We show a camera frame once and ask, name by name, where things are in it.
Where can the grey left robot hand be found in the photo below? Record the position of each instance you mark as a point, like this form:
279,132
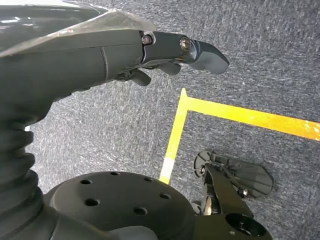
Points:
75,63

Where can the glossy black robot body shell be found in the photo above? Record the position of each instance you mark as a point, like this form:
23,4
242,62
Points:
32,23

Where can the yellow floor tape marking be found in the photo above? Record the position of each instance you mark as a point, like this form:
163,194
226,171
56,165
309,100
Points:
183,116

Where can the black robot foot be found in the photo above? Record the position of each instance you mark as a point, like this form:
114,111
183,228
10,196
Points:
240,179

